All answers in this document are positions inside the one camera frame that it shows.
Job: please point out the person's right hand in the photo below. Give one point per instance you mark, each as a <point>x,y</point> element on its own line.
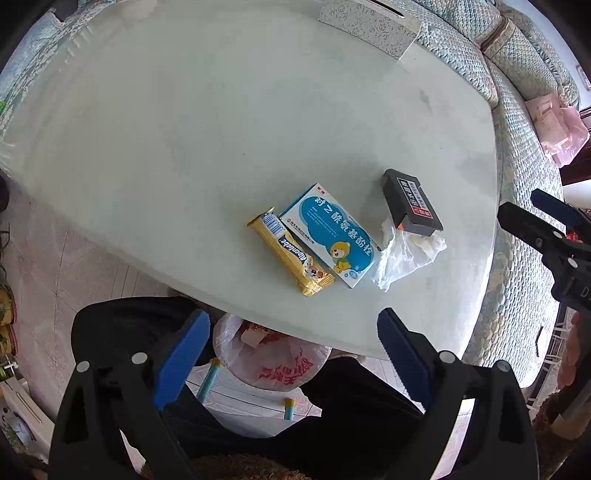
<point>577,355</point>

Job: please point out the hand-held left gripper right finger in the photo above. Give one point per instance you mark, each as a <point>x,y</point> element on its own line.
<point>404,357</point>

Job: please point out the short blue and yellow tube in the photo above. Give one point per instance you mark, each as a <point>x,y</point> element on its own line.
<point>289,408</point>

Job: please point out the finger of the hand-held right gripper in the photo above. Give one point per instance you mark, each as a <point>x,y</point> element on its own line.
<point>551,203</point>
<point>531,226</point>

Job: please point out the pink plastic bag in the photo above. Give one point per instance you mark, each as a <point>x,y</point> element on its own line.
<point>565,136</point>

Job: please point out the white patterned tissue box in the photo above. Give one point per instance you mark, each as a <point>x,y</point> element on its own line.
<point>369,23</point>

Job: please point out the pink paper bag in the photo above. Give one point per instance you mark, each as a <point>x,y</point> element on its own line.
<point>542,108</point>

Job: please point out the quilted blue-green sofa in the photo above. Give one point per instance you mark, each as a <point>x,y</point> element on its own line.
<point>521,258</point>

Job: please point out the white coffee table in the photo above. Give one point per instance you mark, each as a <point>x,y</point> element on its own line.
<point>184,138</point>

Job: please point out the white plastic object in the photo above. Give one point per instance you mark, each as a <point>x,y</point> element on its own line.
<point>21,415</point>

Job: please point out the person's black trousers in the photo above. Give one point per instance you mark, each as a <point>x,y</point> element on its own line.
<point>360,415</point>

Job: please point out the gold snack bar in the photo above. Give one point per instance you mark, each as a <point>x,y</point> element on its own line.
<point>291,254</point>

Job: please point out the blue bear-print medicine box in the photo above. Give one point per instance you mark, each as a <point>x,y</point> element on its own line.
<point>328,235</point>

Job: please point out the clear plastic wrapper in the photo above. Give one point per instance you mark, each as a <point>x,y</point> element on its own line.
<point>401,258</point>

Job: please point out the yellow patterned tin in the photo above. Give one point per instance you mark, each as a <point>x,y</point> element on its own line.
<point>7,304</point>
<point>8,339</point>

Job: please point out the red white plastic bag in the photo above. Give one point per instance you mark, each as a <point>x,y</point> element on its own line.
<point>277,364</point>

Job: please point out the black cigarette box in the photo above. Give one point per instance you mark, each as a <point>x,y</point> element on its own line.
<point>413,203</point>

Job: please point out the long blue and yellow tube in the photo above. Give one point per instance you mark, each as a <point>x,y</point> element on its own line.
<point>208,382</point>

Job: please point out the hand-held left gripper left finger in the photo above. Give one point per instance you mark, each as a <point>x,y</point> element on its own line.
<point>182,360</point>

